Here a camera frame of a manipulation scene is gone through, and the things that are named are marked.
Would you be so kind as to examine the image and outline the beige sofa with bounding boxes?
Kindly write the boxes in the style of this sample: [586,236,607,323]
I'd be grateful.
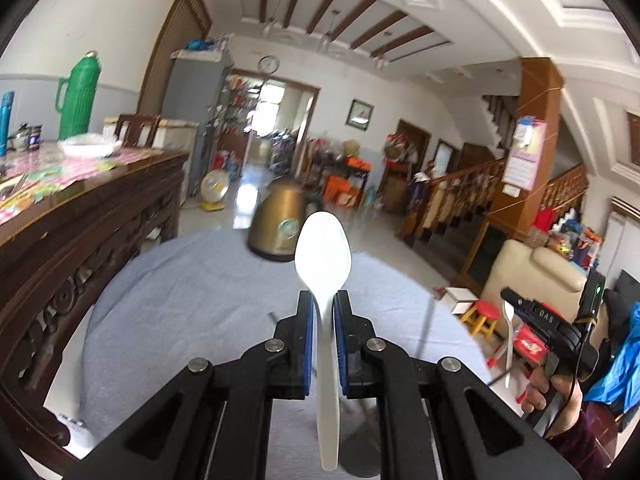
[482,239,596,326]

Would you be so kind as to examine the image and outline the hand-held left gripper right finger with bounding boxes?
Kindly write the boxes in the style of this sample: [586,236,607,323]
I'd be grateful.
[334,290,583,480]

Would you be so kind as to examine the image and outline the green thermos jug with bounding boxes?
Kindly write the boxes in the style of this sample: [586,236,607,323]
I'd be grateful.
[55,51,100,142]

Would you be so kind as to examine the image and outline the pile of colourful toys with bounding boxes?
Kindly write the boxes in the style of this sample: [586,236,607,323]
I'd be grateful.
[535,205,606,271]

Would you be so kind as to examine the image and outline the hanging bags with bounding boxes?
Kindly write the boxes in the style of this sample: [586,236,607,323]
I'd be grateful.
[382,132,418,166]

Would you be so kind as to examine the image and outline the wooden stair railing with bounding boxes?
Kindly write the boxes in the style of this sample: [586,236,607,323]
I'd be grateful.
[397,157,591,248]

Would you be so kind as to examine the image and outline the wooden chair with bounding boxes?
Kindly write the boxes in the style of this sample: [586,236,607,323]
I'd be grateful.
[115,113,162,149]

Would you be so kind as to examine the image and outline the teal flask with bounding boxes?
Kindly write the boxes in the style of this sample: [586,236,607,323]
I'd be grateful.
[0,91,16,157]

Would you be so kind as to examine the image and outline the grey refrigerator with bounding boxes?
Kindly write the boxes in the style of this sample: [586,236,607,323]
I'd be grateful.
[161,50,233,196]

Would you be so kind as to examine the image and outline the carved wooden sideboard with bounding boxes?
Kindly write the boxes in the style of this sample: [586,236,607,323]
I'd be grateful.
[0,147,191,461]

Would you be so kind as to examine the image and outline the black cable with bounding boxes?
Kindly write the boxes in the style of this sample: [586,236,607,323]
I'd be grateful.
[534,320,597,436]

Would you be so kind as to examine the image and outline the brown wooden door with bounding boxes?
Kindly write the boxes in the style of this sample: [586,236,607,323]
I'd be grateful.
[137,0,213,116]

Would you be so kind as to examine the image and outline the glass pendant lamp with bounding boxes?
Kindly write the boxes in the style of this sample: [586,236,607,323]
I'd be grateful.
[375,32,393,68]
[320,10,341,53]
[262,0,286,36]

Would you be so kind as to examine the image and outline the small yellow fan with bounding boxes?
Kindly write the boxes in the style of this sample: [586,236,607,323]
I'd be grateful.
[200,170,232,212]

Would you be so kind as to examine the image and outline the dark wooden dining table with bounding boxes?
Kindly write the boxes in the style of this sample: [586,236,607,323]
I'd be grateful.
[312,157,371,196]

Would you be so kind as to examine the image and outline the orange cardboard box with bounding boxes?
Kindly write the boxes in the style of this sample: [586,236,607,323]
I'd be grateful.
[322,175,361,208]

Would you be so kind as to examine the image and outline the wooden pillar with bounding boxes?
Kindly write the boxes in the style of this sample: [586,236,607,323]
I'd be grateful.
[487,57,566,241]

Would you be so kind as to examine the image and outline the small white stool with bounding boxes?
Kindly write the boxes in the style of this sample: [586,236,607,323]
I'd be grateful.
[445,286,482,316]

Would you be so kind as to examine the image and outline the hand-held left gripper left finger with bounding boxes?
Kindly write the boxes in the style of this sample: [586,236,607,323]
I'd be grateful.
[65,290,317,480]

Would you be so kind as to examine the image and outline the pink checked table cover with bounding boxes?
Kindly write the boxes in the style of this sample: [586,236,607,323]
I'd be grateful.
[0,142,176,226]

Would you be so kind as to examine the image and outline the person's right forearm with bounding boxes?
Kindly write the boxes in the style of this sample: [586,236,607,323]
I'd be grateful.
[542,400,633,480]

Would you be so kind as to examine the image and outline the wall calendar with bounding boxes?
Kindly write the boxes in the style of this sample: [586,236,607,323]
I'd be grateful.
[501,116,546,192]

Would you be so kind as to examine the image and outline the white chest freezer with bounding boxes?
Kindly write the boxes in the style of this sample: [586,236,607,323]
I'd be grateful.
[103,116,198,151]

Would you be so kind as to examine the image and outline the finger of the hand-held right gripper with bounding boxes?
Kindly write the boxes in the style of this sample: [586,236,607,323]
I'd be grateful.
[500,287,532,318]

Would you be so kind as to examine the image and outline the blue plastic cloth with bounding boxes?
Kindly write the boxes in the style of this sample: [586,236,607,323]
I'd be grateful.
[582,330,640,416]

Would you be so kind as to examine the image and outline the red plastic chair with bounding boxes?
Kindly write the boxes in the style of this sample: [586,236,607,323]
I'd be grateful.
[487,305,551,403]

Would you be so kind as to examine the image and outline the person's right hand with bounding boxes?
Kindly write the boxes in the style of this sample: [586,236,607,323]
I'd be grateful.
[526,359,584,439]

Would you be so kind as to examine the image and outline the bronze electric kettle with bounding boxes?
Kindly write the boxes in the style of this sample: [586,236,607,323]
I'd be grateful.
[247,182,323,262]

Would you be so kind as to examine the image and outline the red stool with yellow legs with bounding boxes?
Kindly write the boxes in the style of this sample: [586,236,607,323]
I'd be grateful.
[459,299,501,338]

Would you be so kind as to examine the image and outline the white bowl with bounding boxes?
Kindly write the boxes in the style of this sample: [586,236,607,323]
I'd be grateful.
[57,133,123,158]

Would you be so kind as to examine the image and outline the white plastic spoon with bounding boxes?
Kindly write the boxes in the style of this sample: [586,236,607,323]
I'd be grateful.
[502,301,516,389]
[294,211,352,472]

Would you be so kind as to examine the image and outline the framed wall picture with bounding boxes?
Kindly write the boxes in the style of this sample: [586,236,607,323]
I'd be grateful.
[346,98,375,131]

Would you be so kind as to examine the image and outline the shelf of bottles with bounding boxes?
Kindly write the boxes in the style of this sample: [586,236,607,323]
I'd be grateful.
[217,75,261,136]

